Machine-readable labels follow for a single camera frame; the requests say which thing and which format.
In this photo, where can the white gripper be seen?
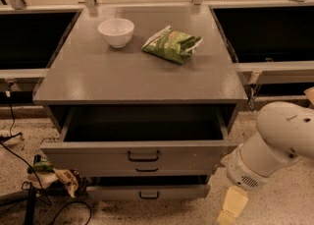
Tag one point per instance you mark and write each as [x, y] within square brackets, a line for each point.
[241, 172]

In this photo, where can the grey top drawer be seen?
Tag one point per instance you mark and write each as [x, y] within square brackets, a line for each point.
[143, 137]

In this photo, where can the grey drawer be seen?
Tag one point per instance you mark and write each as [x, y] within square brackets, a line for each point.
[149, 187]
[143, 137]
[143, 172]

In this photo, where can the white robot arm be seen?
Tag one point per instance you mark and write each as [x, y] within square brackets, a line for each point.
[284, 135]

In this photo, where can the grey bottom drawer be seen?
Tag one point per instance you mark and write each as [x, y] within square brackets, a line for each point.
[149, 187]

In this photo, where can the grey middle drawer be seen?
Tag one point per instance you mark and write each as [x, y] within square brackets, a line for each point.
[143, 172]

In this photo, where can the grey drawer cabinet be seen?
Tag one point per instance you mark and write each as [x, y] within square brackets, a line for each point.
[88, 71]

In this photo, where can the green snack bag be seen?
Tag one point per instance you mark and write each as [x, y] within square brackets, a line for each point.
[172, 45]

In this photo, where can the brown snack bag on floor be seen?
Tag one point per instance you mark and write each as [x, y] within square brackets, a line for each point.
[70, 180]

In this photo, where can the white ceramic bowl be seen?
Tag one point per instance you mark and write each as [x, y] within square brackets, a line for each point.
[117, 32]

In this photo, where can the green packet on floor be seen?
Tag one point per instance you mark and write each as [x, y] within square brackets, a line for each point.
[40, 165]

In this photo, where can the black stand leg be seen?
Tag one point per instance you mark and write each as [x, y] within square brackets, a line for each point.
[10, 201]

